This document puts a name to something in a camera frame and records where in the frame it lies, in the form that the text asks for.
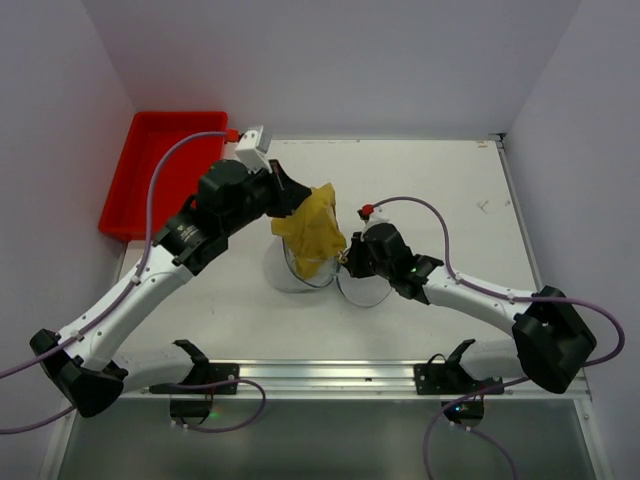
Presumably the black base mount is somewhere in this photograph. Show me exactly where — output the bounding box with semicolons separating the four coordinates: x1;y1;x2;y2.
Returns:
149;360;240;426
413;341;504;428

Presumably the white mesh laundry bag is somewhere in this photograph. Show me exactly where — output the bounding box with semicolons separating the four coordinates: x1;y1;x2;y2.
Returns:
263;237;391;308

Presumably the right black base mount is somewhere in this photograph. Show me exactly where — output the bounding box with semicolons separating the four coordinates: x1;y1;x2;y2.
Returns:
413;341;504;428

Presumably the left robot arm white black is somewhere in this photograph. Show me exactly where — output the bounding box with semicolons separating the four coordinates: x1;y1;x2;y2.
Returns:
30;160;312;418

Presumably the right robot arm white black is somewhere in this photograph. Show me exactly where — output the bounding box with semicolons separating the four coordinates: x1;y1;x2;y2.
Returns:
344;222;596;394

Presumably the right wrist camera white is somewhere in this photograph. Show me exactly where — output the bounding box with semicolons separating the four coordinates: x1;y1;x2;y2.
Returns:
357;204;389;232

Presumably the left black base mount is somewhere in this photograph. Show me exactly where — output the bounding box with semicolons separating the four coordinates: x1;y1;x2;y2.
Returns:
149;360;240;426

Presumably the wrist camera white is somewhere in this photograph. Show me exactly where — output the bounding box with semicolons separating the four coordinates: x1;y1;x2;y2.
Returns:
357;204;389;232
234;125;271;172

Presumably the yellow bra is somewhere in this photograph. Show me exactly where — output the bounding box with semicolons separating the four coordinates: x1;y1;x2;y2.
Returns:
271;183;346;280

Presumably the red plastic tray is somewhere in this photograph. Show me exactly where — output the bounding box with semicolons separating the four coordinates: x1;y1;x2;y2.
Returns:
98;111;228;242

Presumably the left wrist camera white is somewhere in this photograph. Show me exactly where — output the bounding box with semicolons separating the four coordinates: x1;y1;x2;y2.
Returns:
234;125;271;172

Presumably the aluminium mounting rail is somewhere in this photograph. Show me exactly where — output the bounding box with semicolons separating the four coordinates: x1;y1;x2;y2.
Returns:
119;355;594;400

